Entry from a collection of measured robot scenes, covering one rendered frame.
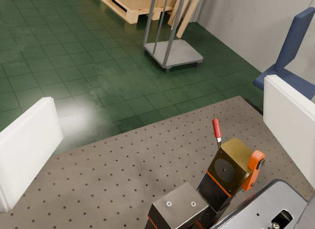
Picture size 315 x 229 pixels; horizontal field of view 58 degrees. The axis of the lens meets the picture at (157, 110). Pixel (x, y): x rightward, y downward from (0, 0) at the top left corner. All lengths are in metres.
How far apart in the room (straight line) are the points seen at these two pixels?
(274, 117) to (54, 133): 0.13
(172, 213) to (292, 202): 0.37
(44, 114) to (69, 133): 2.01
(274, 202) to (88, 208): 0.59
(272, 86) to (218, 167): 0.72
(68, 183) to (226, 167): 0.57
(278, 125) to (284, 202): 0.75
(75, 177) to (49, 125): 0.94
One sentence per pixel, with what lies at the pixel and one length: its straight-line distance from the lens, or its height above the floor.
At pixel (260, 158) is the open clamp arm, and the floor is 1.10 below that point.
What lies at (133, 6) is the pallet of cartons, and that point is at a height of 0.20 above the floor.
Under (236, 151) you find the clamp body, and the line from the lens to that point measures 0.85.
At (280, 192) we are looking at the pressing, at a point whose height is 1.00.
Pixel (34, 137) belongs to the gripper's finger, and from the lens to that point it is 0.16.
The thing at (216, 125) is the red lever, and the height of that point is 1.07.
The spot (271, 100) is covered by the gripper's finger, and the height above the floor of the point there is 1.54.
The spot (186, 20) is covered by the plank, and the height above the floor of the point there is 0.22.
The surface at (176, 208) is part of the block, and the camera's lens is 0.71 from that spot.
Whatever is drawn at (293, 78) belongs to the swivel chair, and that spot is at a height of 0.49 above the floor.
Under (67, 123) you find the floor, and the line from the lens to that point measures 2.26.
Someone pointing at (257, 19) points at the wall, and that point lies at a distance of 3.62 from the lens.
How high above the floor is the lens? 1.63
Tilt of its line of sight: 41 degrees down
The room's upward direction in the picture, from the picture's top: 17 degrees clockwise
